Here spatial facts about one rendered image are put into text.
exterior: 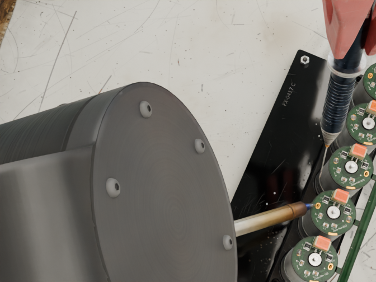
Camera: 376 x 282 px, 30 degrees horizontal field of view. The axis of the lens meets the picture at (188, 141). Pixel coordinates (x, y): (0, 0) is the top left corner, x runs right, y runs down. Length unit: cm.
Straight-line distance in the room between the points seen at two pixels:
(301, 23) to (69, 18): 16
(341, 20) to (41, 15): 29
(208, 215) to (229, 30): 34
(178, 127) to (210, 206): 2
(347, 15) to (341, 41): 2
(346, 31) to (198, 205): 13
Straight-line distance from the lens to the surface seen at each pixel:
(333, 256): 39
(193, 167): 15
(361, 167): 40
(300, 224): 42
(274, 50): 48
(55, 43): 49
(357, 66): 30
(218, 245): 16
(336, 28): 27
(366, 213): 40
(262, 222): 36
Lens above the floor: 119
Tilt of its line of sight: 73 degrees down
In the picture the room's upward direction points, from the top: 3 degrees clockwise
